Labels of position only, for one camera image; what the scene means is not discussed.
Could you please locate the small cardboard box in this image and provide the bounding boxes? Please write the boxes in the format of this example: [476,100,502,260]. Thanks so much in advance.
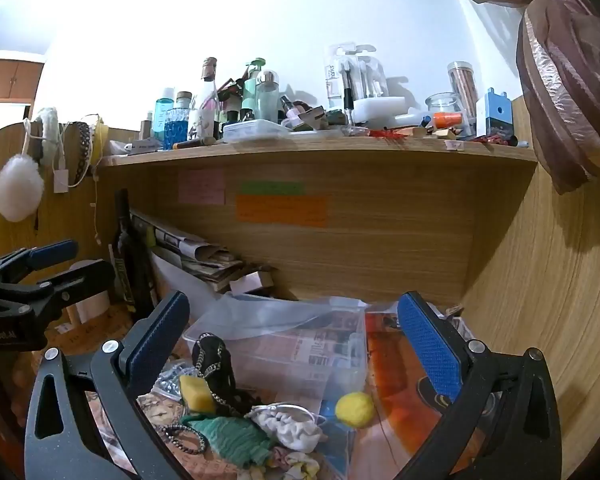
[229,270,273,297]

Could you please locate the green sticky note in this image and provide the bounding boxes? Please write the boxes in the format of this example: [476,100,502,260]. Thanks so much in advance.
[240,181,305,196]

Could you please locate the clear blister brush pack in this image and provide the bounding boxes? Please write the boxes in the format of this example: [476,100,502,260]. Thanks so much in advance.
[325,42,386,111]

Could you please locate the tall clear canister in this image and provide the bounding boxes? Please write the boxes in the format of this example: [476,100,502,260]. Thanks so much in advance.
[447,61,481,121]

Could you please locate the white fluffy headband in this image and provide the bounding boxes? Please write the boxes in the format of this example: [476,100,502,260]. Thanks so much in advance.
[34,107,63,166]

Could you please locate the white scrunchie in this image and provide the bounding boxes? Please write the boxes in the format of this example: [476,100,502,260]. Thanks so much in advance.
[245,404,326,452]

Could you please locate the green knitted cloth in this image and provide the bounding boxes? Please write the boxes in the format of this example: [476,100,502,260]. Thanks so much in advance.
[182,412,276,468]

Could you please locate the blue box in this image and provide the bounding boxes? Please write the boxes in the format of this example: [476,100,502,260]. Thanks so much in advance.
[476,88,510,138]

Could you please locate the black lace headband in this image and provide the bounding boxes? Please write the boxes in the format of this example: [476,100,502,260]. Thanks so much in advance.
[75,120,93,186]

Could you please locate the glass jar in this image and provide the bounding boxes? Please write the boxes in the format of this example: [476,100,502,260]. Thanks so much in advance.
[425,92,468,128]

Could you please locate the yellow pom ball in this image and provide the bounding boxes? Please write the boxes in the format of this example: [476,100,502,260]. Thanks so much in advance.
[335,392,377,428]

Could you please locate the black beaded bracelet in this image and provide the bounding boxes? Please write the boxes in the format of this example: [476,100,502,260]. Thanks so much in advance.
[160,424,208,456]

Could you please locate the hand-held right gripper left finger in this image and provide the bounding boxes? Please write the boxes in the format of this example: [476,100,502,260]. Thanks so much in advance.
[24,290,191,480]

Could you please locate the orange sticky note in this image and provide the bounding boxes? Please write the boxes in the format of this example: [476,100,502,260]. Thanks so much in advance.
[236,195,329,227]

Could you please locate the wooden wall cabinet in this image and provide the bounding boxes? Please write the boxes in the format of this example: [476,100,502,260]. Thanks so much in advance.
[0,59,46,103]

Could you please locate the dark glass bottle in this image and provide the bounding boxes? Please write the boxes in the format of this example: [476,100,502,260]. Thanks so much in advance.
[111,190,153,311]

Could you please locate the white plastic box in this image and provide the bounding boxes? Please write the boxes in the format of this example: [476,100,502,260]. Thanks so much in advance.
[352,96,406,128]

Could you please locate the frosted bottle silver cap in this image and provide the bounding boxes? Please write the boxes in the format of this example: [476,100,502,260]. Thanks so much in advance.
[255,71,280,122]

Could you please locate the white fluffy pom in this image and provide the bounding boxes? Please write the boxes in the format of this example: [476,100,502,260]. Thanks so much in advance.
[0,154,45,222]

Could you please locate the light blue plastic bottle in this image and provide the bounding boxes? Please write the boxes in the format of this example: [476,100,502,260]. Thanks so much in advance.
[154,87,175,141]

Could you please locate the clear flat plastic box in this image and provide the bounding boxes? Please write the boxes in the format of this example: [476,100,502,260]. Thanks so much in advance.
[222,120,292,143]

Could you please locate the clear bottle with cork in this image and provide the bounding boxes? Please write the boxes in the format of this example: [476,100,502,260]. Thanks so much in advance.
[189,57,220,143]

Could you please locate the blue liquid glass bottle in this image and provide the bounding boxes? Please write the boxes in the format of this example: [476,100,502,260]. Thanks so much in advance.
[164,91,191,151]

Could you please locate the stack of newspapers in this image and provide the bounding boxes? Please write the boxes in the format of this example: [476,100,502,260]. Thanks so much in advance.
[130,210,246,291]

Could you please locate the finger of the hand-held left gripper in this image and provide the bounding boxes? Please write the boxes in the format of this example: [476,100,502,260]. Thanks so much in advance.
[0,239,79,286]
[0,259,117,321]

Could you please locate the clear plastic storage box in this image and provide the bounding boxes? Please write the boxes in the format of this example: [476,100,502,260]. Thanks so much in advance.
[182,294,371,413]

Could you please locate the clear bag of beads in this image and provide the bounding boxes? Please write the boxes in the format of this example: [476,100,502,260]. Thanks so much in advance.
[152,360,196,401]

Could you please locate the pink sticky note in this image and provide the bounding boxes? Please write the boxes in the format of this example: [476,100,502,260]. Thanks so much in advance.
[179,170,226,206]

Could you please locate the wooden shelf unit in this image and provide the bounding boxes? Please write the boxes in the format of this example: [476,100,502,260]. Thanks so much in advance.
[0,95,600,441]

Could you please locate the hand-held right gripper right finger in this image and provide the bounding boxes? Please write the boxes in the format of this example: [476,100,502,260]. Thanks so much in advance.
[396,290,576,480]

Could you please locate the small purple bottle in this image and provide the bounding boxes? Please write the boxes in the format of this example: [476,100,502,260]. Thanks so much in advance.
[280,96,306,131]

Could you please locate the yellow headband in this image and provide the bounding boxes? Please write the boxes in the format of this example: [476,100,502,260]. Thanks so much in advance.
[92,116,110,166]

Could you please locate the floral scrunchie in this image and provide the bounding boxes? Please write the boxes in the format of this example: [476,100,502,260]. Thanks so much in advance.
[267,447,326,480]

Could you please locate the orange printed cloth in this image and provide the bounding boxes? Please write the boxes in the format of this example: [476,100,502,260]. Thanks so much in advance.
[365,312,481,480]

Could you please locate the brown curtain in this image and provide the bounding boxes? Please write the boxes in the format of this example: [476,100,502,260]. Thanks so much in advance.
[415,0,600,196]

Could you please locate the yellow sponge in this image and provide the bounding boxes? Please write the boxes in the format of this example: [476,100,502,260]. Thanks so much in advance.
[180,374,216,413]

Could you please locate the green pump bottle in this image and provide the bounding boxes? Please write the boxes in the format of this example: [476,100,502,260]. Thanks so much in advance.
[241,58,266,121]

